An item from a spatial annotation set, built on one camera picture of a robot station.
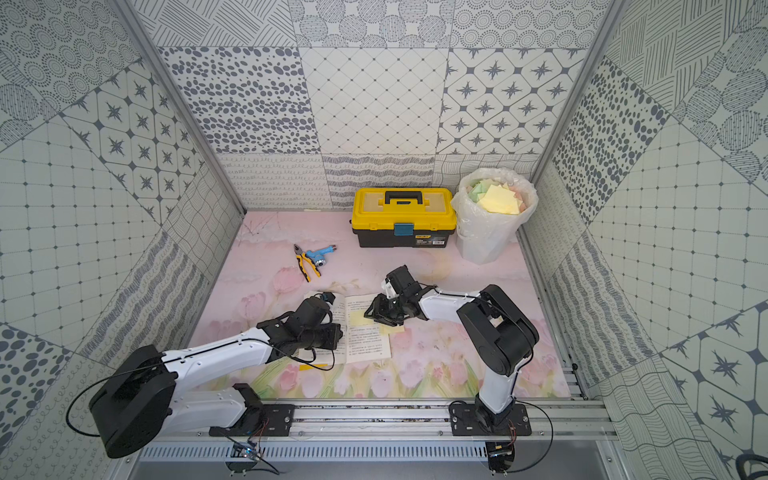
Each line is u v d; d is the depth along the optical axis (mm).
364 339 864
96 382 408
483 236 874
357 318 907
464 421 733
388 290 863
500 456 725
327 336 750
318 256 1045
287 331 647
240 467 681
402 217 973
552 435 697
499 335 478
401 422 750
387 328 870
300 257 1045
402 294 747
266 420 730
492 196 873
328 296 799
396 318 800
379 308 804
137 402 409
